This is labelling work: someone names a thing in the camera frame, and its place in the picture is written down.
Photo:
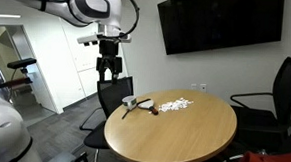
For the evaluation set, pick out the black camera on stand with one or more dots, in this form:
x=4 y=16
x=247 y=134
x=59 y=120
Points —
x=20 y=64

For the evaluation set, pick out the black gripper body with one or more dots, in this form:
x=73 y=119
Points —
x=109 y=58

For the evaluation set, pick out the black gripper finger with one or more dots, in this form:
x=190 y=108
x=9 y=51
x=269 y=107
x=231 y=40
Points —
x=114 y=72
x=102 y=70

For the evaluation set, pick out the black wall television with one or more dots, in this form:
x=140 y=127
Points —
x=197 y=25

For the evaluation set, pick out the black mesh chair right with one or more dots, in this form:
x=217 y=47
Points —
x=261 y=128

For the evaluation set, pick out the pile of white scraps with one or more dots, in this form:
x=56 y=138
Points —
x=174 y=105

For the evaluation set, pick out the white green mug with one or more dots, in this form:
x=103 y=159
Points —
x=129 y=102

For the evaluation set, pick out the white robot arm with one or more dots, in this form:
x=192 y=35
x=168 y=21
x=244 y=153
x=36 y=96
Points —
x=84 y=12

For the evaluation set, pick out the round wooden table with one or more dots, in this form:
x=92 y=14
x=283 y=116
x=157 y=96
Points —
x=194 y=134

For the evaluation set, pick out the black mesh chair far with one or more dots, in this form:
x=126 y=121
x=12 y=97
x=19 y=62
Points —
x=110 y=98

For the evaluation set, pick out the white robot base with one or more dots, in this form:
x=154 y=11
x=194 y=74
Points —
x=16 y=143

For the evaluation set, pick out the black mesh chair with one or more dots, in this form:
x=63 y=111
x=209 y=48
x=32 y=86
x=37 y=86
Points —
x=261 y=128
x=110 y=98

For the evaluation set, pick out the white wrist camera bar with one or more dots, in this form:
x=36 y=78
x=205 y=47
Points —
x=93 y=39

